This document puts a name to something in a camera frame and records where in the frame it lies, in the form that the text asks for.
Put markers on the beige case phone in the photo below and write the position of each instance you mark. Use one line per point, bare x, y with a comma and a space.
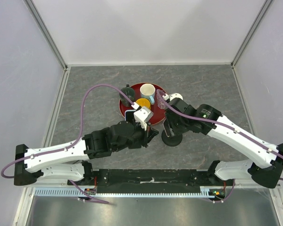
167, 128

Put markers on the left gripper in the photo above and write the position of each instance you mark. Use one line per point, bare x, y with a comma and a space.
148, 134

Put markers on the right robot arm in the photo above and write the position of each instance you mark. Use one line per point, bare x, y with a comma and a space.
264, 164

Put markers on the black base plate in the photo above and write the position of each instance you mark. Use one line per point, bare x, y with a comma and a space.
150, 181

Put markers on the blue case phone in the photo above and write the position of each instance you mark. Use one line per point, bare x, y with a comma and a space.
129, 115

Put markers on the black round-base phone stand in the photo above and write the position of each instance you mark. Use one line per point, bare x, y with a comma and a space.
171, 141

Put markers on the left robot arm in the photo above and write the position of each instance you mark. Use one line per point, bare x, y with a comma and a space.
33, 164

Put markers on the slotted cable duct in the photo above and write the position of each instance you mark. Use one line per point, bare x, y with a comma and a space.
74, 192

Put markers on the yellow mug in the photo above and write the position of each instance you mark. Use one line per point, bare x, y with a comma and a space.
143, 102

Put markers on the light blue mug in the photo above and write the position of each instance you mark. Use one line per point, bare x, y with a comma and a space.
147, 91

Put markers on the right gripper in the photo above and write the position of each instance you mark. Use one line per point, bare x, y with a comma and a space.
171, 125

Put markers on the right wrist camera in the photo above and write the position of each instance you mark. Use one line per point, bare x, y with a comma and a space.
170, 97

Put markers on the clear glass cup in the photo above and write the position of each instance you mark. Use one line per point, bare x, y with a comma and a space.
161, 101

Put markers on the red round tray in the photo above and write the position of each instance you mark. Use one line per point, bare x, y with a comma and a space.
159, 114

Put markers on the dark green mug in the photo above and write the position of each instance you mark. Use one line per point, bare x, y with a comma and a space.
130, 93

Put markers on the black folding phone stand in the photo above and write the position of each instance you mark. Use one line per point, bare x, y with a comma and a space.
135, 146

